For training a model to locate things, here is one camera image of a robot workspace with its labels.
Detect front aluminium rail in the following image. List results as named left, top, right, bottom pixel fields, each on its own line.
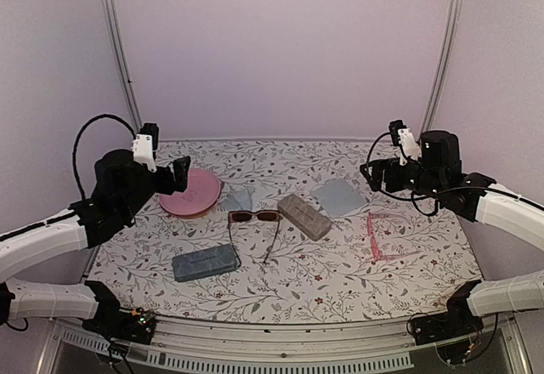
left=37, top=313, right=543, bottom=373

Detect small blue cleaning cloth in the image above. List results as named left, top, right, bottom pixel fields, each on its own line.
left=221, top=186, right=255, bottom=212

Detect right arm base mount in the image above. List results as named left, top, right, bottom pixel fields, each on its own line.
left=406, top=280, right=484, bottom=366

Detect black cable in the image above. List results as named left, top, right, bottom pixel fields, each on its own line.
left=365, top=132, right=441, bottom=217
left=73, top=114, right=137, bottom=201

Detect large blue cleaning cloth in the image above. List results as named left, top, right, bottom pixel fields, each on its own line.
left=311, top=178, right=369, bottom=218

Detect grey glasses case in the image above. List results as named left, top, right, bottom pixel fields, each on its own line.
left=277, top=194, right=332, bottom=241

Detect left black cable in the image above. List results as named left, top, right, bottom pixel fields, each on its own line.
left=73, top=114, right=137, bottom=201

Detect left aluminium frame post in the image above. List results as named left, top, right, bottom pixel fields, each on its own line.
left=101, top=0, right=143, bottom=128

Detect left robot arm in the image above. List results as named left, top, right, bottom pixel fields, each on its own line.
left=1, top=149, right=190, bottom=337

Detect aluminium frame post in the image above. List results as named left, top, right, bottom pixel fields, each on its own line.
left=420, top=0, right=463, bottom=133
left=101, top=0, right=143, bottom=128

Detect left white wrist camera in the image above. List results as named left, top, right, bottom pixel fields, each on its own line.
left=131, top=122, right=159, bottom=173

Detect pink sunglasses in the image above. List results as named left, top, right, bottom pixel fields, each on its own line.
left=366, top=212, right=420, bottom=263

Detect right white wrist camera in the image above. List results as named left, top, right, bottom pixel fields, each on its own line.
left=388, top=120, right=422, bottom=166

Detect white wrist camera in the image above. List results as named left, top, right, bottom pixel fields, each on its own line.
left=388, top=120, right=422, bottom=166
left=131, top=122, right=159, bottom=173

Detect right black cable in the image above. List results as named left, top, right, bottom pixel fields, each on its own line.
left=365, top=132, right=441, bottom=217

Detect brown sunglasses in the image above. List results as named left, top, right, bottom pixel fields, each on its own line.
left=227, top=209, right=281, bottom=264

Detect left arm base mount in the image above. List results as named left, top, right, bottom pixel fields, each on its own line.
left=82, top=280, right=156, bottom=345

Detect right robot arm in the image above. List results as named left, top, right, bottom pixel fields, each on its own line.
left=360, top=121, right=543, bottom=337

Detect blue glasses case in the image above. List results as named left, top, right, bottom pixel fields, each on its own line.
left=172, top=244, right=241, bottom=282

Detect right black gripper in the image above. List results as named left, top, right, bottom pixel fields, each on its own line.
left=360, top=157, right=445, bottom=201

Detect pink plate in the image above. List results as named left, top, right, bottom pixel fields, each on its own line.
left=158, top=168, right=222, bottom=218

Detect right aluminium frame post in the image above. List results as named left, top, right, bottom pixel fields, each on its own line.
left=420, top=0, right=463, bottom=133

